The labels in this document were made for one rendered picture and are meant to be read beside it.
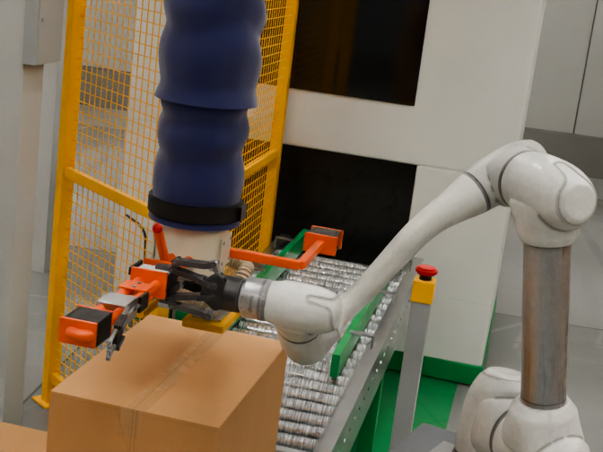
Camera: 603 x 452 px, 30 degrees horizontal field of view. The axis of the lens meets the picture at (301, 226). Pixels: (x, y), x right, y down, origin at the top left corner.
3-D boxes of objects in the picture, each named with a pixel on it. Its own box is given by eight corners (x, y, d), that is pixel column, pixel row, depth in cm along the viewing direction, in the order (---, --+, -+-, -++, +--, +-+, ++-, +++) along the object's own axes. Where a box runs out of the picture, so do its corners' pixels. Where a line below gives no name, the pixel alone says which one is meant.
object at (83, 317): (76, 327, 217) (78, 303, 216) (112, 334, 216) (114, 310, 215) (57, 342, 209) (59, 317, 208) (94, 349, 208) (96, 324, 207)
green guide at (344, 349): (394, 261, 536) (397, 243, 534) (416, 265, 534) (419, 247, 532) (328, 377, 384) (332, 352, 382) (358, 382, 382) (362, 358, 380)
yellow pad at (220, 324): (224, 286, 287) (226, 267, 286) (262, 293, 285) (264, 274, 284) (180, 326, 255) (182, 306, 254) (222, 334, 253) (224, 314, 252)
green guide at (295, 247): (286, 242, 546) (288, 224, 544) (307, 246, 544) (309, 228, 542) (179, 347, 394) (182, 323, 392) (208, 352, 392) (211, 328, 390)
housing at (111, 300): (106, 311, 229) (108, 291, 228) (137, 317, 228) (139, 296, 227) (92, 321, 223) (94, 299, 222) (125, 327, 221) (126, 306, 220)
